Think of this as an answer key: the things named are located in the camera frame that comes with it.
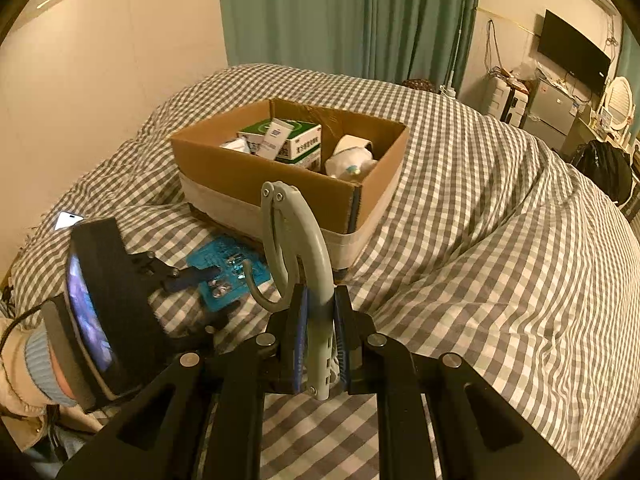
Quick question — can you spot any person forearm beige sleeve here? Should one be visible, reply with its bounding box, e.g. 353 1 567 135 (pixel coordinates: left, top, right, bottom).
1 318 102 451

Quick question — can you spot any blue tissue pack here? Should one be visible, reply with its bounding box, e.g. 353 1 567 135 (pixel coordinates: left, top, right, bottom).
326 146 378 182

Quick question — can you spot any silver mini fridge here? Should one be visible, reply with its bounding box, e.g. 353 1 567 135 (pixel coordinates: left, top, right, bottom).
521 79 577 151

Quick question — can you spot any white purple cream tube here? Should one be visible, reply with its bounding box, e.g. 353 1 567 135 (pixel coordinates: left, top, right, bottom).
256 118 294 160

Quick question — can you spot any white drawer cabinet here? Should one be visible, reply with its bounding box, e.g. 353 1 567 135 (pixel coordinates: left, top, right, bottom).
480 76 528 128

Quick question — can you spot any white oval vanity mirror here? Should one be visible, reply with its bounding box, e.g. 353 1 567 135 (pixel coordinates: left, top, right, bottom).
598 76 636 133

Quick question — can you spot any phone mounted on gripper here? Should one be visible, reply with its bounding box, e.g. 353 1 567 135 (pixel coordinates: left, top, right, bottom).
67 254 115 372

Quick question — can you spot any teal curtain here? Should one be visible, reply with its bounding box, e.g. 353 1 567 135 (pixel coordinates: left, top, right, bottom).
220 0 478 88
616 23 640 138

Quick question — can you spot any blue pill blister pack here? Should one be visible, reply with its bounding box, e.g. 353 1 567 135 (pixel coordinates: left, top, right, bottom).
186 235 270 312

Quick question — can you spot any brown cardboard box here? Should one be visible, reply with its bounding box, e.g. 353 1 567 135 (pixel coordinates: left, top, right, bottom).
169 98 410 272

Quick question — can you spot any black backpack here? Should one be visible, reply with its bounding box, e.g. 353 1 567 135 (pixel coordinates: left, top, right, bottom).
570 140 632 205

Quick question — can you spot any green white medicine box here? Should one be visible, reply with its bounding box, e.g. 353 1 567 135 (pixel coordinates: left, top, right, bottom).
236 118 322 171

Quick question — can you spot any grey checkered bed duvet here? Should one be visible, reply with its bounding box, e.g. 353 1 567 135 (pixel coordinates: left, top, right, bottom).
56 64 639 479

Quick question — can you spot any black wall television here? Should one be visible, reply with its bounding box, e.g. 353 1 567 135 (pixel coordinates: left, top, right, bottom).
537 10 611 96

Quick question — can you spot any white smartphone lit screen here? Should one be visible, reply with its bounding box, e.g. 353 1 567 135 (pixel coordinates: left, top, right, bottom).
54 211 85 231

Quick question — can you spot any beige tape roll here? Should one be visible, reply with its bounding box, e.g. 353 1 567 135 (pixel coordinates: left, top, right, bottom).
333 134 373 155

